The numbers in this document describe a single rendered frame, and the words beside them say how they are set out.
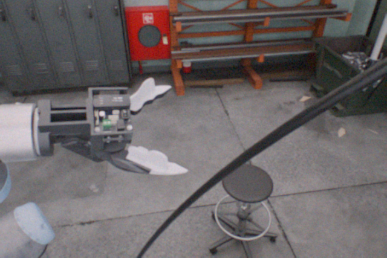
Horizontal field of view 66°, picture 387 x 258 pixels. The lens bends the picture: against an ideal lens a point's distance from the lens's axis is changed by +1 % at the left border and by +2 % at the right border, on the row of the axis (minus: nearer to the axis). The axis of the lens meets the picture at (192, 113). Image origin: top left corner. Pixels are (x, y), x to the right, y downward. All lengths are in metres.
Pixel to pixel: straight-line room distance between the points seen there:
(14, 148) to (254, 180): 1.71
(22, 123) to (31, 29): 3.72
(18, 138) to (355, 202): 2.80
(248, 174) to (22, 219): 1.47
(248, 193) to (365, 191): 1.45
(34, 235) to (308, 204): 2.30
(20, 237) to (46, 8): 3.36
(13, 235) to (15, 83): 3.73
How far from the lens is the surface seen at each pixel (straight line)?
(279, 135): 0.16
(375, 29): 5.03
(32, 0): 4.01
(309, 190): 2.92
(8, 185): 0.56
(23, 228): 0.86
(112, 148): 0.44
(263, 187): 1.97
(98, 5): 3.87
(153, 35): 4.26
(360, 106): 4.06
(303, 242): 2.56
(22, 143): 0.42
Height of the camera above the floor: 2.04
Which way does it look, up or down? 34 degrees down
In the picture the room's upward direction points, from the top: straight up
